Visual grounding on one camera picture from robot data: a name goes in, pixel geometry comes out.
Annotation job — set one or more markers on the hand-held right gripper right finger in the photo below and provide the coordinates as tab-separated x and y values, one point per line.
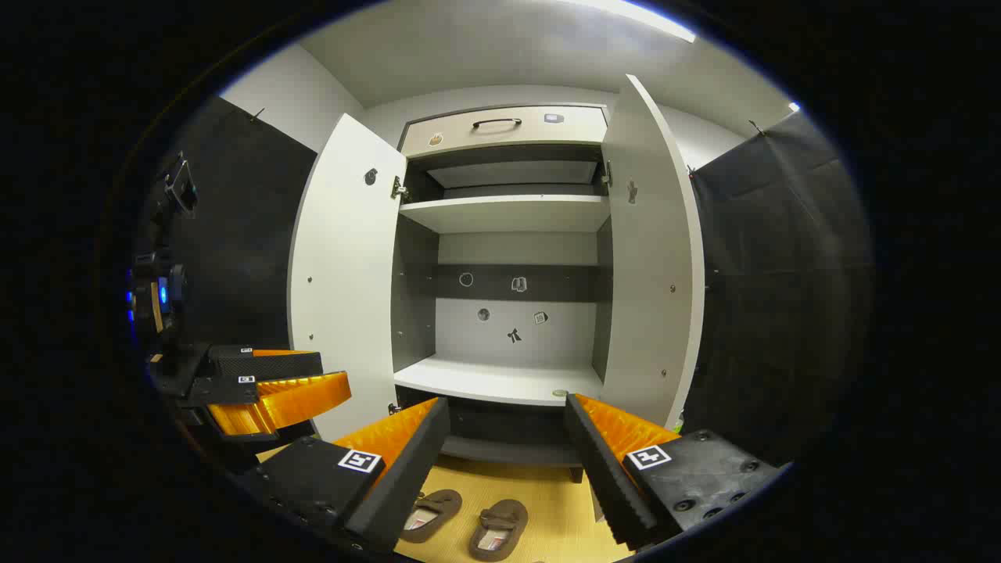
606	477

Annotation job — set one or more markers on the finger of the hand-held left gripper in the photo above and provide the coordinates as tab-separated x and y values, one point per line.
289	403
270	364

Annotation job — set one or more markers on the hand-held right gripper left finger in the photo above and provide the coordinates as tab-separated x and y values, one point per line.
410	477

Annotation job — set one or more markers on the brown fluffy shoe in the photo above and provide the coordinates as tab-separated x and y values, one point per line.
500	528
434	512

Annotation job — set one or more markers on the white cabinet door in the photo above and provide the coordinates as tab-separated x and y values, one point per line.
344	274
649	258

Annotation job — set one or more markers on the white shoe cabinet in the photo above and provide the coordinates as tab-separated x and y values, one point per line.
508	213

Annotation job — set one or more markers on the beige cabinet drawer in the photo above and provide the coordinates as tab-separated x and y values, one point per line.
500	137

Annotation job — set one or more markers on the black backdrop cloth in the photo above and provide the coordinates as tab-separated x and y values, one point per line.
242	227
782	274

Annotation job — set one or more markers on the long ceiling light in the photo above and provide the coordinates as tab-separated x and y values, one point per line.
641	17

